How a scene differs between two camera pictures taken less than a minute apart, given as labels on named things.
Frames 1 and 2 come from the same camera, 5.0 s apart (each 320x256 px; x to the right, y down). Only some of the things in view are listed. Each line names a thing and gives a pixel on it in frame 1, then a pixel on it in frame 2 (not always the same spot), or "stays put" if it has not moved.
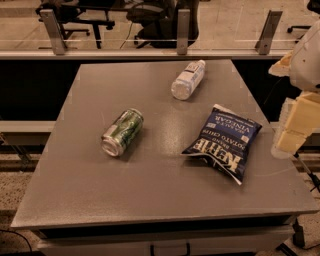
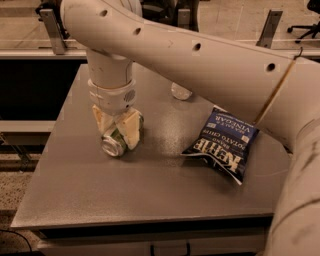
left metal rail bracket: x=54 y=31 stays put
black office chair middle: x=159 y=21 stays put
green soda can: x=122 y=132 stays put
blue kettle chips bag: x=227 y=139 stays put
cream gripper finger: x=305 y=115 to x=129 y=125
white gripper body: x=307 y=66 to x=112 y=99
